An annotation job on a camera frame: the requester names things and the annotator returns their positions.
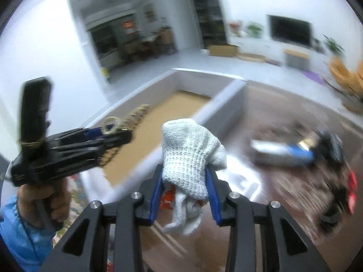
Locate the purple mat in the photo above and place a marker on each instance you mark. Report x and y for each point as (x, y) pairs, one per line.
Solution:
(313, 78)

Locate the red flower bouquet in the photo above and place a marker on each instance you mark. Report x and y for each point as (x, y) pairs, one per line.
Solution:
(235, 26)

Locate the small wood-topped table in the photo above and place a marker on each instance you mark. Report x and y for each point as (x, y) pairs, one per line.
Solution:
(296, 55)

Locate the red object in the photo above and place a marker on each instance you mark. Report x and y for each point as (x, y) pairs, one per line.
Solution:
(352, 192)

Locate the black television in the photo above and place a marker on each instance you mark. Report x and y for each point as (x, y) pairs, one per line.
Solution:
(289, 29)

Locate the blue and white object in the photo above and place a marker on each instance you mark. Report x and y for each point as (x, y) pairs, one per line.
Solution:
(286, 150)

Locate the green potted plant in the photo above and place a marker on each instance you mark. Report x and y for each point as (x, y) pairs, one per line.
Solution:
(334, 44)
(254, 30)

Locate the red wall sign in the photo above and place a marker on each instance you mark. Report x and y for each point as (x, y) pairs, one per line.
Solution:
(129, 27)

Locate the floral cloth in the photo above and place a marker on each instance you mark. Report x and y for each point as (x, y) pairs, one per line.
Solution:
(71, 204)

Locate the yellow chair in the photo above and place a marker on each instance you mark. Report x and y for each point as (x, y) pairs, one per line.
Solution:
(346, 82)

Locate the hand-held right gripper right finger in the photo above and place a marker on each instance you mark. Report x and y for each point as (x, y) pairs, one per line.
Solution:
(213, 198)

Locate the framed wall picture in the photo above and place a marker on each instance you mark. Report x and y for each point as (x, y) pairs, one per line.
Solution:
(151, 12)

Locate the person's left hand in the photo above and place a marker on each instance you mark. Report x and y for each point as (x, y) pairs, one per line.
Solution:
(29, 204)

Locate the dark tall shelf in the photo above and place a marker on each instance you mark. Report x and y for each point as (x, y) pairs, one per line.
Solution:
(208, 11)

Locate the black object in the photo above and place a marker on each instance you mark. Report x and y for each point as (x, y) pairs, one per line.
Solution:
(330, 146)

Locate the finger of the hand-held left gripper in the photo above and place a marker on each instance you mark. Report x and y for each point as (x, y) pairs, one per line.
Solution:
(85, 134)
(90, 154)

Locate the white storage box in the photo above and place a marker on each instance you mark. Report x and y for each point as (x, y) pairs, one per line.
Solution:
(170, 110)

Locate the white knit glove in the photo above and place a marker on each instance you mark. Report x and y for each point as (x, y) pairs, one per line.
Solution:
(187, 153)

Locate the cardboard box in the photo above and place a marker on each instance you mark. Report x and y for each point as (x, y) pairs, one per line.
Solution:
(222, 50)

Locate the dining table with chairs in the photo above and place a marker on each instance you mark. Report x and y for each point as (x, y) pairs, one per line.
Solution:
(153, 45)

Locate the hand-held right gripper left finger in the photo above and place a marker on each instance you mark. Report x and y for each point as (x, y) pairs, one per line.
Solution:
(156, 197)

